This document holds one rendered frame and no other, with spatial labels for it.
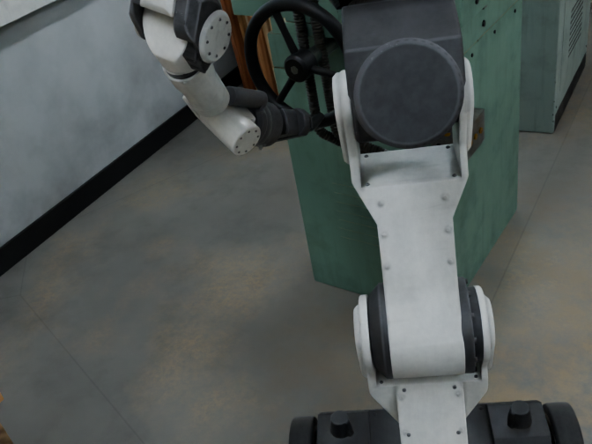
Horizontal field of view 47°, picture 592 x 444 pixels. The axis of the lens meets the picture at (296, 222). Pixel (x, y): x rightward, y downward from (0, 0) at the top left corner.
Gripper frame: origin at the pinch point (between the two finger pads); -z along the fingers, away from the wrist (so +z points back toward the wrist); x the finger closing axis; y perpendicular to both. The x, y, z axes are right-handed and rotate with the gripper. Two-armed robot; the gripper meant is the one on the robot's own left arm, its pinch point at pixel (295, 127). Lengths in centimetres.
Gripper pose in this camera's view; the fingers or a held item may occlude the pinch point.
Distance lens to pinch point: 144.5
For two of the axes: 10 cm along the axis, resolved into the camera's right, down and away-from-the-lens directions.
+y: -1.3, -9.9, 0.0
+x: 8.3, -1.1, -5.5
